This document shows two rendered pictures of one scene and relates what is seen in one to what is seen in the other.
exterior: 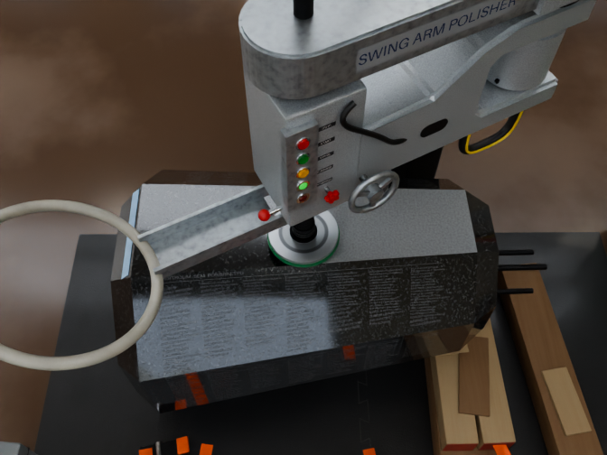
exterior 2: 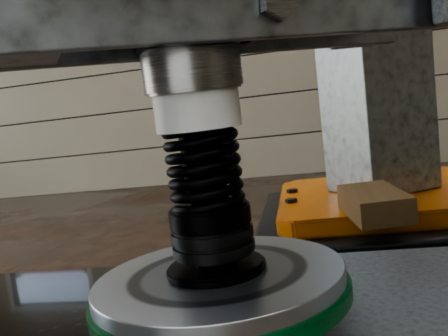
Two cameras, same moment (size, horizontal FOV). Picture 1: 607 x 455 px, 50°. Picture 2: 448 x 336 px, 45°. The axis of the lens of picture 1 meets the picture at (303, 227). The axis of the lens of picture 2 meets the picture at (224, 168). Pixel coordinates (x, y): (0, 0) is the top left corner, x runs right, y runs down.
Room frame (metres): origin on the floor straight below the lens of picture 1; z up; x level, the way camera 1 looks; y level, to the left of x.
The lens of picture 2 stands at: (0.61, -0.09, 1.04)
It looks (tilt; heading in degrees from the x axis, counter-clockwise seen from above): 8 degrees down; 9
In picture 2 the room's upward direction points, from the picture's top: 7 degrees counter-clockwise
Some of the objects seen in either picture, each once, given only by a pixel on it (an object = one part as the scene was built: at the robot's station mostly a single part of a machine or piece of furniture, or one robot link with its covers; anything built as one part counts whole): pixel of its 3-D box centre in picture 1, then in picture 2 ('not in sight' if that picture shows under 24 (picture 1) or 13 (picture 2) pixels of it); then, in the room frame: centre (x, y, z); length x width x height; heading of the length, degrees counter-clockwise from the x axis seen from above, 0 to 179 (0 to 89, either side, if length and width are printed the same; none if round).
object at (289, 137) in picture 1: (299, 167); not in sight; (0.90, 0.01, 1.39); 0.08 x 0.03 x 0.28; 118
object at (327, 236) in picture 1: (303, 232); (217, 278); (1.03, 0.00, 0.89); 0.21 x 0.21 x 0.01
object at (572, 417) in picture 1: (565, 400); not in sight; (0.75, -0.99, 0.13); 0.25 x 0.10 x 0.01; 10
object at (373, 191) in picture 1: (367, 182); not in sight; (0.98, -0.16, 1.22); 0.15 x 0.10 x 0.15; 118
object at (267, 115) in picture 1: (331, 125); not in sight; (1.07, -0.07, 1.34); 0.36 x 0.22 x 0.45; 118
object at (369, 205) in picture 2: not in sight; (373, 203); (1.65, -0.20, 0.81); 0.20 x 0.10 x 0.05; 8
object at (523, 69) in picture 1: (520, 41); not in sight; (1.34, -0.58, 1.36); 0.19 x 0.19 x 0.20
